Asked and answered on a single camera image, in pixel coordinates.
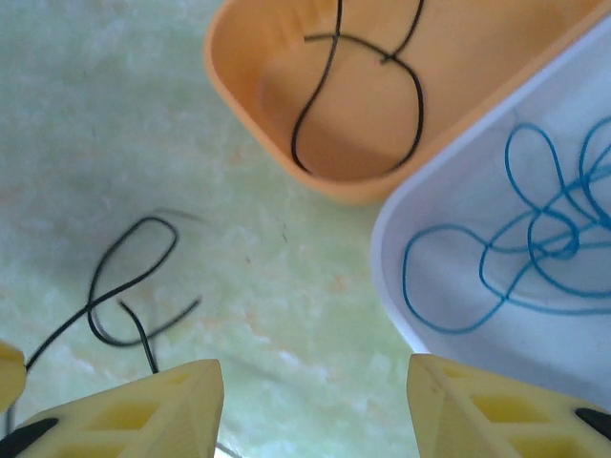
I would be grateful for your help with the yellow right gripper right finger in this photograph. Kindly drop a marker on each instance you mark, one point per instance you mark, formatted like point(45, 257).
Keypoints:
point(477, 415)

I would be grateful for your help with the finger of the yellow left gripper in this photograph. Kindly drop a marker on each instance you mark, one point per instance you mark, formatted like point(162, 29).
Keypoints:
point(9, 377)

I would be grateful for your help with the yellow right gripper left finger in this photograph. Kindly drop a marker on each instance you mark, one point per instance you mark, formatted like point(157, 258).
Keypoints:
point(157, 410)

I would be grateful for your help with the white plastic container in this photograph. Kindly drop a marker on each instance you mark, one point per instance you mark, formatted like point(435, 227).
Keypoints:
point(453, 200)

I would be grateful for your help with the orange plastic container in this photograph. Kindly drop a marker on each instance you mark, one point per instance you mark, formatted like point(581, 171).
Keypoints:
point(367, 119)

